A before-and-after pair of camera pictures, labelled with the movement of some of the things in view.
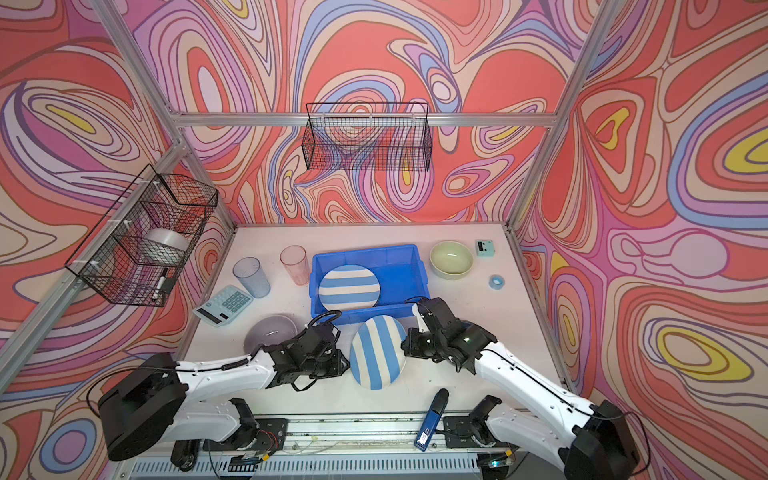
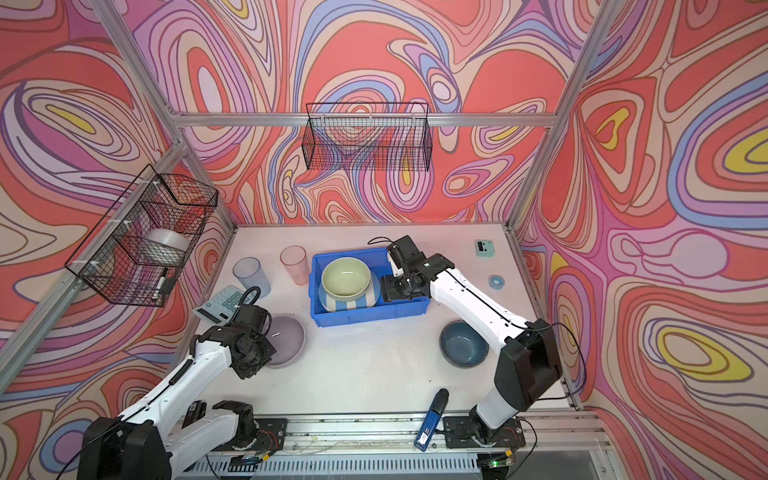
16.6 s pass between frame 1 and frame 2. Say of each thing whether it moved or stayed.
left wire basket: stayed
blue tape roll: stayed
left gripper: moved
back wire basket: stayed
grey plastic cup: stayed
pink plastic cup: stayed
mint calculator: stayed
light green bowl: moved
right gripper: moved
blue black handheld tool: stayed
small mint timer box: stayed
